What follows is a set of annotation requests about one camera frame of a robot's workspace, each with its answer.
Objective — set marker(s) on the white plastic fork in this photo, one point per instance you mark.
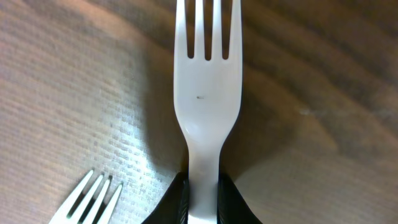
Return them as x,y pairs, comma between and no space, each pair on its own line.
207,100

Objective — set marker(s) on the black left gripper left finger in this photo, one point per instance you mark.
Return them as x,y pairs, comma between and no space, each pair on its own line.
173,206

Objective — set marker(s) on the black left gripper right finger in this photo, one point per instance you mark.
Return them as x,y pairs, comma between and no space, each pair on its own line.
232,208

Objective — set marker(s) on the pale green plastic fork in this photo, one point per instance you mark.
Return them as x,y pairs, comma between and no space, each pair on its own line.
88,208

